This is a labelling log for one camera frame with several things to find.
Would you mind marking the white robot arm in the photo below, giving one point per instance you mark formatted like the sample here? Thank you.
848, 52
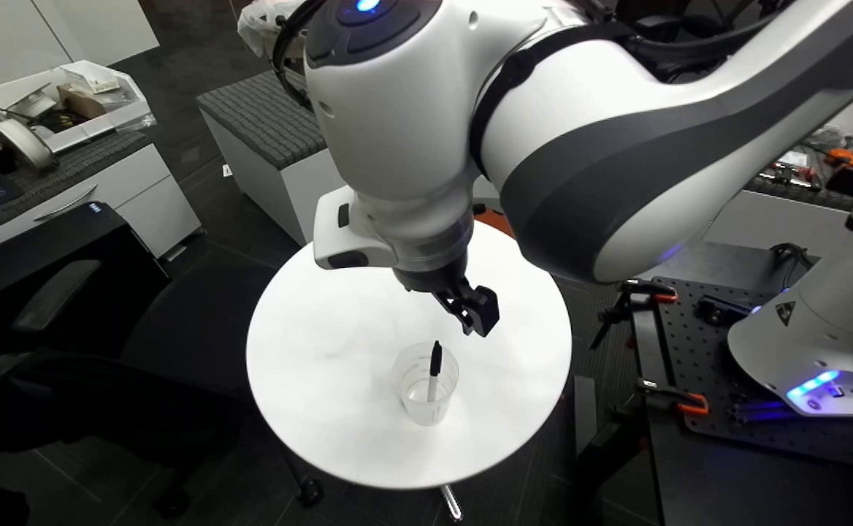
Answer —
603, 168

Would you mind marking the cardboard box with clutter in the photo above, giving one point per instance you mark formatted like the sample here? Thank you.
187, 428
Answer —
65, 107

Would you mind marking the orange handled clamp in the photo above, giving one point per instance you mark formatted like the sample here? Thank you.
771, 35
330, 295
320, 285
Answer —
688, 402
631, 294

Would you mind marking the black marker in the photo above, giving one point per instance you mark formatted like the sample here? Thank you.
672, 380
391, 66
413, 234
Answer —
434, 372

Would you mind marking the black office chair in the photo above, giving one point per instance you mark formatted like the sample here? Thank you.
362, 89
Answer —
168, 394

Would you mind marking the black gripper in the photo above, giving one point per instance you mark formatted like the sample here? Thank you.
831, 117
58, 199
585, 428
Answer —
474, 308

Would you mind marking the grey padded bench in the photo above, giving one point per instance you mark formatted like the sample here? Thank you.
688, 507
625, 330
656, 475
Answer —
271, 147

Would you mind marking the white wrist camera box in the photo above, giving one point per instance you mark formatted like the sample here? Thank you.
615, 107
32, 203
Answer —
343, 234

